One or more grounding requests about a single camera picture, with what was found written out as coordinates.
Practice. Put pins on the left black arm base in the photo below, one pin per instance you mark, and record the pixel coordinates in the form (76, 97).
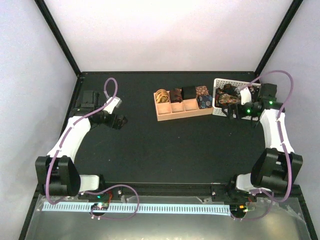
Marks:
(104, 193)

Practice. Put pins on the brown patterned rolled tie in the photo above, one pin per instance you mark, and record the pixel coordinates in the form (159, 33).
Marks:
(201, 90)

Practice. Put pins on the black frame post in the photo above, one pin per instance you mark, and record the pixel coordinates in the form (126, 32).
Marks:
(49, 19)
(284, 24)

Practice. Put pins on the pile of patterned ties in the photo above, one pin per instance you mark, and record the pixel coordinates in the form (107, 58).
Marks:
(230, 94)

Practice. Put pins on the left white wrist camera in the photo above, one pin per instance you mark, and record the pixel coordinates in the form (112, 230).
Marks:
(111, 105)

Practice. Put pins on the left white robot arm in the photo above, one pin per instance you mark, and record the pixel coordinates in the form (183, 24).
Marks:
(56, 172)

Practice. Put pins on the blue patterned rolled tie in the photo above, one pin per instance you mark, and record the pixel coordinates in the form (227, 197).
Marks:
(205, 101)

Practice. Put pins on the yellow rolled tie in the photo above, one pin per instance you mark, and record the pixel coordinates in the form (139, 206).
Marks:
(162, 96)

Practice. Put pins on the black frame post left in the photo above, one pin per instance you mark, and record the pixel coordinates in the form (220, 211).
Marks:
(49, 19)

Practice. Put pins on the white plastic basket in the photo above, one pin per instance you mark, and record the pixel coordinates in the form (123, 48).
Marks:
(219, 82)

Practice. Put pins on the light blue slotted cable duct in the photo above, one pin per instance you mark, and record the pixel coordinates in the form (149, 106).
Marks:
(142, 208)

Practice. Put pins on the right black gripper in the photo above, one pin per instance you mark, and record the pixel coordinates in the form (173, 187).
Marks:
(231, 107)

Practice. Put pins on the dark red rolled tie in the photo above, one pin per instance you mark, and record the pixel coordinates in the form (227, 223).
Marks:
(175, 95)

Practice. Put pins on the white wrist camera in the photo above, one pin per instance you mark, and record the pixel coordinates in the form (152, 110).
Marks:
(111, 105)
(245, 96)

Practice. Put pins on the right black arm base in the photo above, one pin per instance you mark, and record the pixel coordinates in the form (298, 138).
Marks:
(227, 193)

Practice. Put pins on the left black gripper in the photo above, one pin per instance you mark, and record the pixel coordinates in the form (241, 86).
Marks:
(119, 124)

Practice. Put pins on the black frame post right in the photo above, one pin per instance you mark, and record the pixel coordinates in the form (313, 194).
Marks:
(284, 24)

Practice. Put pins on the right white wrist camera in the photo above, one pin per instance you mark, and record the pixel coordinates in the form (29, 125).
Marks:
(245, 96)

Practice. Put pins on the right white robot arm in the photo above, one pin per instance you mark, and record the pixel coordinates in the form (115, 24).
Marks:
(278, 166)

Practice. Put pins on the wooden compartment tray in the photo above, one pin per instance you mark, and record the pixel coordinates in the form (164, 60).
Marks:
(166, 111)

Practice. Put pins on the black rolled tie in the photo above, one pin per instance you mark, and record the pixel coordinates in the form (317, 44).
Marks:
(188, 92)

